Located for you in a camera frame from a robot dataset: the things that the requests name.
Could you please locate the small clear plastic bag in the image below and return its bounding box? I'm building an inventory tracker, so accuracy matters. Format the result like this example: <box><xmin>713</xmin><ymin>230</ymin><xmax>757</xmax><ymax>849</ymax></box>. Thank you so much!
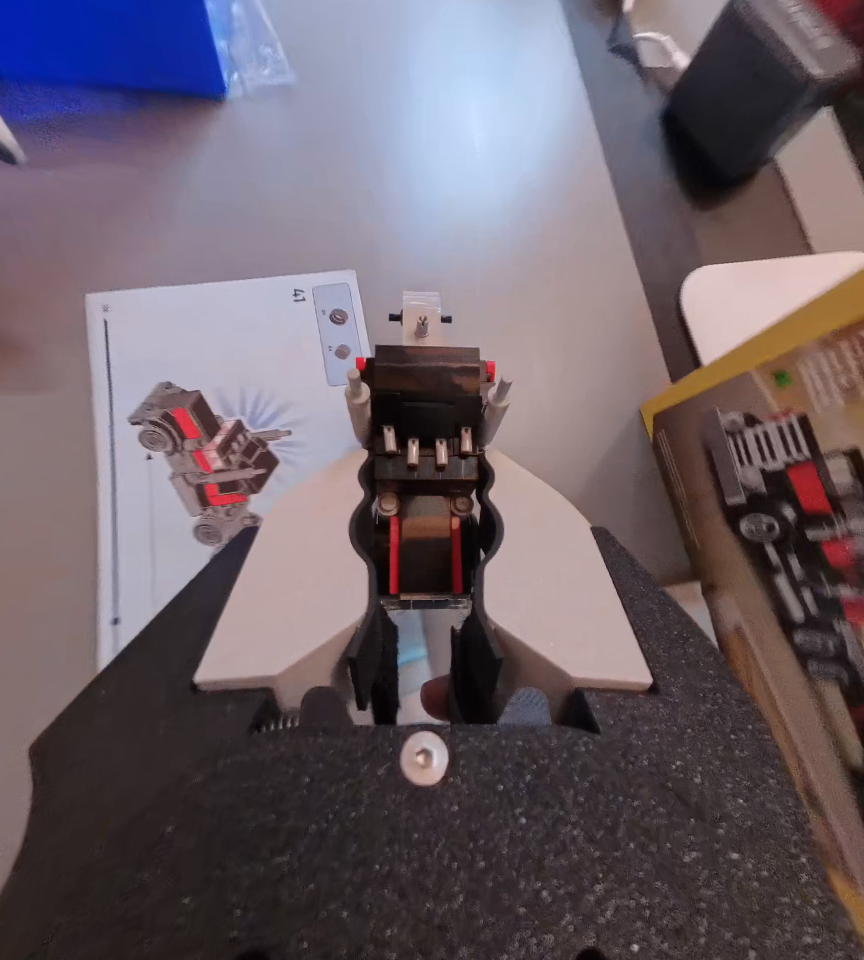
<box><xmin>205</xmin><ymin>0</ymin><xmax>297</xmax><ymax>100</ymax></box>

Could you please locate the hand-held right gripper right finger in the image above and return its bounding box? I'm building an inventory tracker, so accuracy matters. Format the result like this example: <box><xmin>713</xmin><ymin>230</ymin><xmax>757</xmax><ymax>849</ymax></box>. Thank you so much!
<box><xmin>450</xmin><ymin>448</ymin><xmax>656</xmax><ymax>725</ymax></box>

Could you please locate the large lego set box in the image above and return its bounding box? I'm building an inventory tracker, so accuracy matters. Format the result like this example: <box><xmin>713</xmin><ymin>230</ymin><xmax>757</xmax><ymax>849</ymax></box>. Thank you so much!
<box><xmin>640</xmin><ymin>236</ymin><xmax>864</xmax><ymax>960</ymax></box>

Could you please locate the white round pad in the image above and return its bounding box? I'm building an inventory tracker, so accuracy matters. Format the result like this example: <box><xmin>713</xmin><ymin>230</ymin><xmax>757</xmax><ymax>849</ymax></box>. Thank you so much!
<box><xmin>679</xmin><ymin>251</ymin><xmax>864</xmax><ymax>370</ymax></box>

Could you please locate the white cable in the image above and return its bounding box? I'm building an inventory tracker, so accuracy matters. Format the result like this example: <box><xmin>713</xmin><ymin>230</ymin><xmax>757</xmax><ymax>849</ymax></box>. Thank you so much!
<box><xmin>630</xmin><ymin>28</ymin><xmax>693</xmax><ymax>74</ymax></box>

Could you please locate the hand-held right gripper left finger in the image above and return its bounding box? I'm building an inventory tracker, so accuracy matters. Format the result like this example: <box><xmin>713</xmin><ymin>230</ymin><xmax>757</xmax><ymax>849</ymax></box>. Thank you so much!
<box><xmin>193</xmin><ymin>448</ymin><xmax>402</xmax><ymax>725</ymax></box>

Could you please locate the black cube device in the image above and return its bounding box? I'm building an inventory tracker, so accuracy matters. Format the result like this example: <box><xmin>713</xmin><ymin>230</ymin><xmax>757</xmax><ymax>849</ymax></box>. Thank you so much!
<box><xmin>660</xmin><ymin>0</ymin><xmax>864</xmax><ymax>194</ymax></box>

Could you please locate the open instruction booklet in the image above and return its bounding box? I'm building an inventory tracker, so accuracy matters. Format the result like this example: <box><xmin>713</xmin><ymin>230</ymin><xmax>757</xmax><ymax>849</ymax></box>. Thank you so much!
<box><xmin>85</xmin><ymin>270</ymin><xmax>373</xmax><ymax>672</ymax></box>

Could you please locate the black red lego truck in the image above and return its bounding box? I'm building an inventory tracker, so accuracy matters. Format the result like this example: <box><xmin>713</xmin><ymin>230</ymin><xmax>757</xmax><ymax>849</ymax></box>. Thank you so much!
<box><xmin>347</xmin><ymin>291</ymin><xmax>516</xmax><ymax>612</ymax></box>

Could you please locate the blue plastic bin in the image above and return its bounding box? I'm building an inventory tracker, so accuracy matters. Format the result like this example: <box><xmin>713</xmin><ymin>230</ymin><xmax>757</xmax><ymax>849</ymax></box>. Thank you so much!
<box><xmin>0</xmin><ymin>0</ymin><xmax>231</xmax><ymax>100</ymax></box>

